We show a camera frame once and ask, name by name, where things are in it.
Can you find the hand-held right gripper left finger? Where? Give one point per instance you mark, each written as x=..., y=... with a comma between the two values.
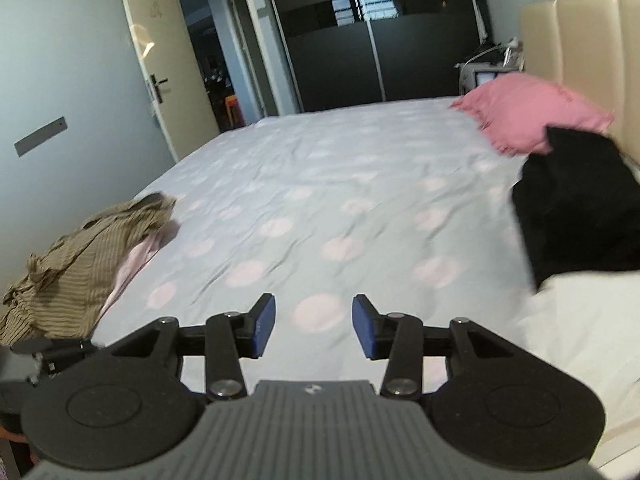
x=262, y=325

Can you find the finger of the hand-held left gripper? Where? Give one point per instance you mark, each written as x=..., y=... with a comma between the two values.
x=65, y=350

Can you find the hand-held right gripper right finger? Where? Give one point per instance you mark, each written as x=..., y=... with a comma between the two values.
x=362, y=327

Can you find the cream long-sleeve shirt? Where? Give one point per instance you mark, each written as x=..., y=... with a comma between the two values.
x=590, y=340

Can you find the black folded clothes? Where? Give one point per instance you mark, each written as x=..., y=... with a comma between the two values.
x=580, y=210

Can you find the olive striped shirt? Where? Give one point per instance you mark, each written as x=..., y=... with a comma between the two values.
x=75, y=270

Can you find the pale pink garment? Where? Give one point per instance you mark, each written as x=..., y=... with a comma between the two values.
x=135, y=260

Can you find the grey bed sheet pink dots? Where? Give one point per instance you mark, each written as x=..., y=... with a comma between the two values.
x=325, y=170

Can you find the red plastic stool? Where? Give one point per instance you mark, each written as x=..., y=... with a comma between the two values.
x=232, y=110

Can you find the pink pillow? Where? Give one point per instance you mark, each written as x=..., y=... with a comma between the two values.
x=530, y=110

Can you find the black sliding wardrobe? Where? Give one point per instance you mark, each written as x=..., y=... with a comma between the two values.
x=375, y=50

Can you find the silver nightstand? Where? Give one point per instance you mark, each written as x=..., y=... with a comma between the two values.
x=480, y=75

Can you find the cream room door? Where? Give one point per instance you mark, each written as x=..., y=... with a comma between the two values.
x=170, y=50

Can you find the cream padded headboard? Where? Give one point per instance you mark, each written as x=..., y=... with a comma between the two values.
x=575, y=40

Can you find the grey wall plate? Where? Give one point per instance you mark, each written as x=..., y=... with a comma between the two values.
x=40, y=136

